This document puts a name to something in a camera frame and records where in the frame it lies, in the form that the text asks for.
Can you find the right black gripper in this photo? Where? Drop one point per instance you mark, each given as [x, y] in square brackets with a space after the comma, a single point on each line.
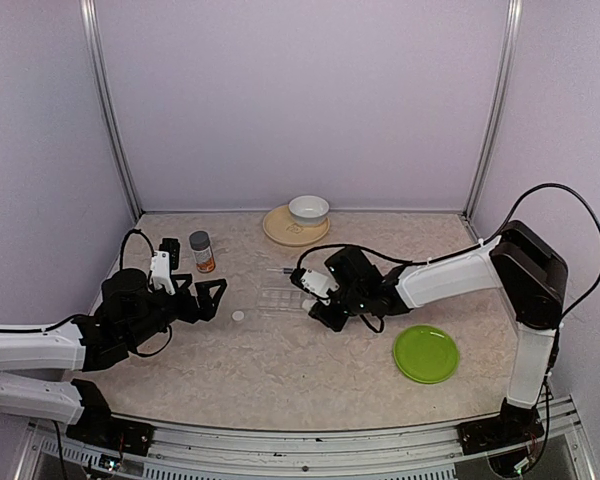
[335, 323]

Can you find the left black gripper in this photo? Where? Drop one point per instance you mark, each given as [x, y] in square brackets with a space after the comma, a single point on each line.
[190, 312]

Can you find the small white pill bottle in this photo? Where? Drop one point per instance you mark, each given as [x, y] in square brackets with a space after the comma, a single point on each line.
[309, 304]

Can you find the clear plastic pill organizer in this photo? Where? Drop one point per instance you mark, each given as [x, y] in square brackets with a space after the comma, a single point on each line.
[277, 293]

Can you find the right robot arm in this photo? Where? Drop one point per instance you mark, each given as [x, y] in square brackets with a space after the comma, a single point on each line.
[516, 261]

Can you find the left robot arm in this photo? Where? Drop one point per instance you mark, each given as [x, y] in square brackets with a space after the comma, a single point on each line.
[131, 313]

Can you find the orange pill bottle grey cap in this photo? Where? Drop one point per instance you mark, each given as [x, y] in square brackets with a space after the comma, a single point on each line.
[200, 245]

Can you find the green round plate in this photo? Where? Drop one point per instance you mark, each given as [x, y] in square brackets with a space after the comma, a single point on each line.
[425, 354]

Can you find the beige round plate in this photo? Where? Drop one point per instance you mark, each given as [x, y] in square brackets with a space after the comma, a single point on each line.
[280, 227]

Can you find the white ceramic bowl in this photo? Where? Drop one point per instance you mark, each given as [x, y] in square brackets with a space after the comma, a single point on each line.
[309, 210]

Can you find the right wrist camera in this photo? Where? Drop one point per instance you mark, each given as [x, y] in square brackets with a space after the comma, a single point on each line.
[316, 284]

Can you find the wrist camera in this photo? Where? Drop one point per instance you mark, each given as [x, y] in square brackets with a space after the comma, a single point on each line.
[163, 262]
[316, 284]

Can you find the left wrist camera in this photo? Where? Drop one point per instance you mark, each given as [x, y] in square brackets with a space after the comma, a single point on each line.
[163, 262]

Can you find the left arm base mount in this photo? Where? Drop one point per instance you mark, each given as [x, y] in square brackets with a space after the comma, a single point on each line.
[97, 426]

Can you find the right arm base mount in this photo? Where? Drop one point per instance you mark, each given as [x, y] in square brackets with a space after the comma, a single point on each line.
[511, 426]

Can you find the front aluminium rail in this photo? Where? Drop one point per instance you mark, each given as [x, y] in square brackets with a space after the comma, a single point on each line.
[179, 451]

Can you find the left aluminium frame post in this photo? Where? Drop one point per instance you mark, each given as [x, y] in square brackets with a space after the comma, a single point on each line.
[89, 17]

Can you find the aluminium frame post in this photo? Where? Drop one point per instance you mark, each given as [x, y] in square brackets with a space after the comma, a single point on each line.
[497, 108]
[89, 17]

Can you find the right aluminium frame post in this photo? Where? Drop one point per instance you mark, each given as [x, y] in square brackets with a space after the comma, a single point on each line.
[497, 108]

